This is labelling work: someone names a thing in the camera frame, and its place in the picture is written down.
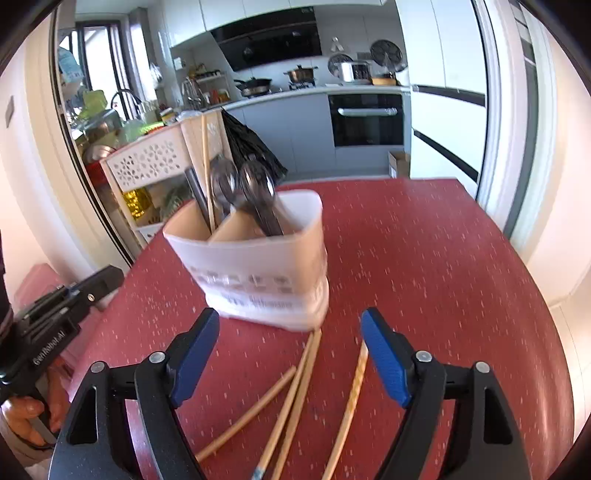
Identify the steel pot with lid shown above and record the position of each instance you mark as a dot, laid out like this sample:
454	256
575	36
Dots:
302	75

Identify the dark utensil handle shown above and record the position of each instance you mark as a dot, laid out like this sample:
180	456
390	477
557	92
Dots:
197	193

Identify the curved kitchen faucet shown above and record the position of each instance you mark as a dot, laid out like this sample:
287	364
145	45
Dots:
128	101

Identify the white refrigerator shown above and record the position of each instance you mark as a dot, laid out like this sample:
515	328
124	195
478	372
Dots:
447	73

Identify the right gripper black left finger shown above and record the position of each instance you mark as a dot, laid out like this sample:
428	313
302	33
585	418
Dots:
95	441

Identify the metal spoon with wooden handle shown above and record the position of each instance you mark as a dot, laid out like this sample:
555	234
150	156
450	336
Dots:
259	192

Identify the orange patterned wooden chopstick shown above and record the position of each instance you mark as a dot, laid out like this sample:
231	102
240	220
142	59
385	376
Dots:
347	418

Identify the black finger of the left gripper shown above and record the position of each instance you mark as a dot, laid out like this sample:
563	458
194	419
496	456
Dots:
92	286

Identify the black range hood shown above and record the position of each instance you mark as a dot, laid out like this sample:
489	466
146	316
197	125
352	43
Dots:
269	38

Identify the blue patterned wooden chopstick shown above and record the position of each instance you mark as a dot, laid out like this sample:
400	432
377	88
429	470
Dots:
281	420

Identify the black wok on stove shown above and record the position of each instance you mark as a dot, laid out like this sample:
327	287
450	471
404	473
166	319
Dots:
254	87

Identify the short wooden chopstick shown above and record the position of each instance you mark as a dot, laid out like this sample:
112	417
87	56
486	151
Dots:
253	411

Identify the person's left hand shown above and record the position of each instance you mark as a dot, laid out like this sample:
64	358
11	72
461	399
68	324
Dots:
18	411

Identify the white floral plastic rack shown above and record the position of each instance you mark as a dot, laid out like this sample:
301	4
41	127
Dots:
159	157

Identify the black hanging bag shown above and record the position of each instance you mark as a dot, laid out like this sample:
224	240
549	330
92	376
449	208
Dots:
245	144

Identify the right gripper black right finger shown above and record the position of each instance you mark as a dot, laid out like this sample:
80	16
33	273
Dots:
484	440

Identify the cardboard box on floor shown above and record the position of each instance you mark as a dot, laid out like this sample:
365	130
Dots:
399	164

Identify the beige plastic utensil holder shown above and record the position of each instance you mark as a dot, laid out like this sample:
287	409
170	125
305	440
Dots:
277	281

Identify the plain wooden chopstick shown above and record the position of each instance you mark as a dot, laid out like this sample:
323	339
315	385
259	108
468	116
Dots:
295	413

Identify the black built-in oven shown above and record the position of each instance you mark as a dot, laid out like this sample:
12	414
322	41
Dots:
367	119

